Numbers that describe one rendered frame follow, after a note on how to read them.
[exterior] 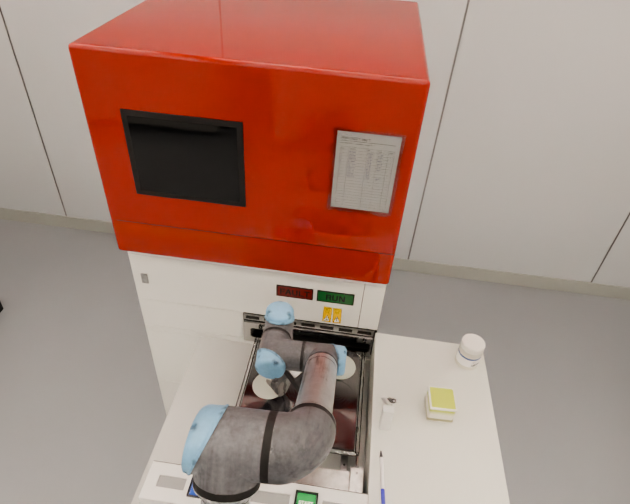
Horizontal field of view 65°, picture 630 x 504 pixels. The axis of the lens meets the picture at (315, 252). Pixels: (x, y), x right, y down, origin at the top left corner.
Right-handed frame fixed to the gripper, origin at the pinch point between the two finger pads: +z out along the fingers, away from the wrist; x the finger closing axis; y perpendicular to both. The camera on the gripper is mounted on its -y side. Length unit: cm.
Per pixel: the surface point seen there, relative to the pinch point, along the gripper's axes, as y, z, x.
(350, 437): -23.3, 1.2, -3.0
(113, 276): 182, 92, -38
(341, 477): -28.0, 3.2, 7.0
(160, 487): 1.9, -4.7, 42.1
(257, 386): 8.3, 1.3, 2.7
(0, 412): 135, 92, 52
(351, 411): -18.5, 1.3, -9.9
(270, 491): -18.8, -4.8, 25.0
